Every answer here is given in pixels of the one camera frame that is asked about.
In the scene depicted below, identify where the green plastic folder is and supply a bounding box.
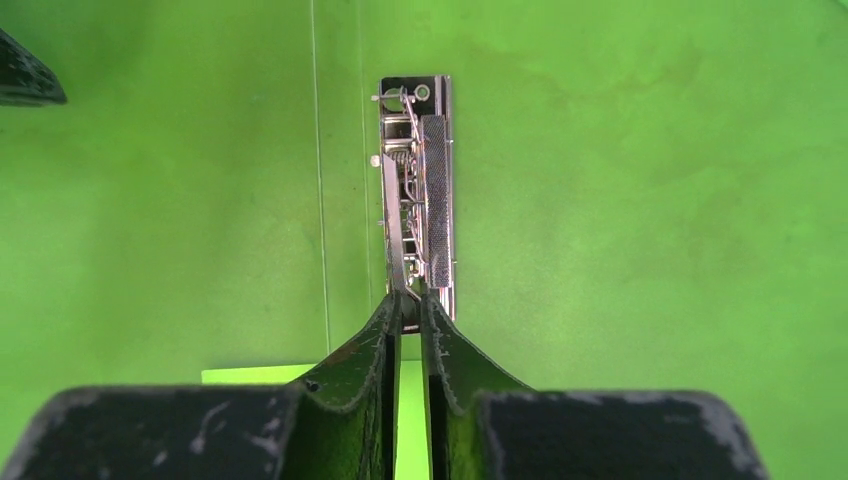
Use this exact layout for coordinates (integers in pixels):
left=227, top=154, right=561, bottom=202
left=1, top=1, right=847, bottom=479

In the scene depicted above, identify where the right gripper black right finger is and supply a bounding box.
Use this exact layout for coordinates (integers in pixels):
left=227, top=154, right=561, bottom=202
left=420, top=296, right=769, bottom=479

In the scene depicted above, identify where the metal folder clip mechanism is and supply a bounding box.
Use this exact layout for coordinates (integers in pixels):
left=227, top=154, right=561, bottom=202
left=371, top=75, right=457, bottom=319

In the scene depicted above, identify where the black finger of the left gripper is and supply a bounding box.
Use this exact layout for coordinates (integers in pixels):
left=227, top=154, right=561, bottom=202
left=1, top=30, right=67, bottom=106

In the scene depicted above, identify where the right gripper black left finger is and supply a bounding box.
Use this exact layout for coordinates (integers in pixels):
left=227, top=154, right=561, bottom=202
left=1, top=292, right=403, bottom=479

